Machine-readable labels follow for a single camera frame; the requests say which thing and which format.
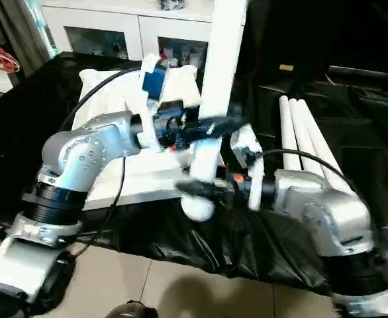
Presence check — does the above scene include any white plastic table leg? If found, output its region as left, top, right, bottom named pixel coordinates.
left=278, top=96, right=301, bottom=173
left=179, top=0, right=249, bottom=223
left=297, top=99, right=346, bottom=194
left=288, top=98, right=322, bottom=176

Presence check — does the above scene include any black plastic mat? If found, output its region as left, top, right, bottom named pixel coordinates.
left=0, top=52, right=388, bottom=295

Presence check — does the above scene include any white plastic table top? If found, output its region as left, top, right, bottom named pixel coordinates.
left=78, top=63, right=244, bottom=206

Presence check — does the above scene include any dark robot torso part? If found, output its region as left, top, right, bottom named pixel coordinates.
left=111, top=301, right=158, bottom=318

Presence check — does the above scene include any grey curtain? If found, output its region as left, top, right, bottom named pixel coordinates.
left=0, top=0, right=56, bottom=67

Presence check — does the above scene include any white glass-door cabinet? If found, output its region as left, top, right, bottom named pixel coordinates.
left=38, top=0, right=215, bottom=67

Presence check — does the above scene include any small grey cabinet ornament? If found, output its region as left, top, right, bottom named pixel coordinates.
left=158, top=0, right=185, bottom=11

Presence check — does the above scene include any black flat screen television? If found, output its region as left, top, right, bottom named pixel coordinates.
left=247, top=0, right=388, bottom=90

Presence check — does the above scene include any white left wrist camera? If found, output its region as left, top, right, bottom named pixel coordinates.
left=138, top=54, right=181, bottom=153

